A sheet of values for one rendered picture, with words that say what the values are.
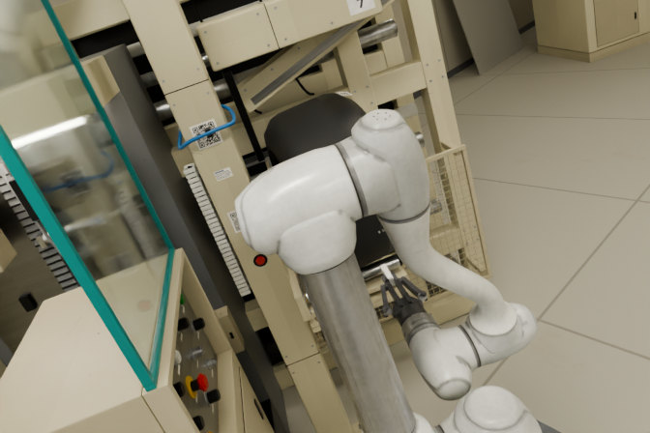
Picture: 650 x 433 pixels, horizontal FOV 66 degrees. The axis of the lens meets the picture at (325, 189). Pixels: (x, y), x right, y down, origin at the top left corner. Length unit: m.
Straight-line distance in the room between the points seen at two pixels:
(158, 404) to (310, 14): 1.24
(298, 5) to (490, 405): 1.29
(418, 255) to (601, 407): 1.57
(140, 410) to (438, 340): 0.64
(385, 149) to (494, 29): 6.45
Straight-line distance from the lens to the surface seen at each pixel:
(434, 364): 1.19
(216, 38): 1.72
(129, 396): 1.04
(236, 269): 1.68
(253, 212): 0.78
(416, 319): 1.28
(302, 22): 1.75
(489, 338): 1.20
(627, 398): 2.44
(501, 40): 7.25
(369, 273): 1.68
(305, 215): 0.77
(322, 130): 1.46
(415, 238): 0.90
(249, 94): 1.89
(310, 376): 1.97
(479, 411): 1.07
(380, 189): 0.79
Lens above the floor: 1.85
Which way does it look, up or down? 23 degrees down
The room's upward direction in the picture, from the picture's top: 19 degrees counter-clockwise
